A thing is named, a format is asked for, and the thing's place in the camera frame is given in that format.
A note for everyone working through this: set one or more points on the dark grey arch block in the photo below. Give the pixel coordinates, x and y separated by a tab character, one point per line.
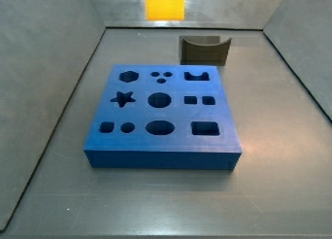
203	50

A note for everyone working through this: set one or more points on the yellow rectangular panel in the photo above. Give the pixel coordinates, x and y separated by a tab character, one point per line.
164	9

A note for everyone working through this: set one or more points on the blue shape sorter block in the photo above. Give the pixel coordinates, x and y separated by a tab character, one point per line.
163	118

